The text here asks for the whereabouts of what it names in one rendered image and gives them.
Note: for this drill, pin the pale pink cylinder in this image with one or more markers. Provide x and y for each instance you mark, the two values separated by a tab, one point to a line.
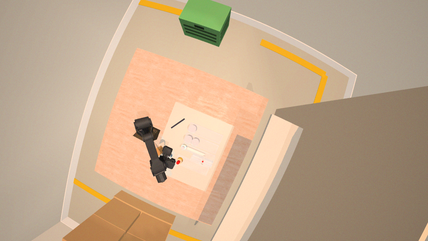
195	141
192	128
188	138

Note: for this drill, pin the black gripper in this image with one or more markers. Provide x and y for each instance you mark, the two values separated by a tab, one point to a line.
166	152

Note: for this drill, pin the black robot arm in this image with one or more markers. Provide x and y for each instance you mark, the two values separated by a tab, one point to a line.
158	167

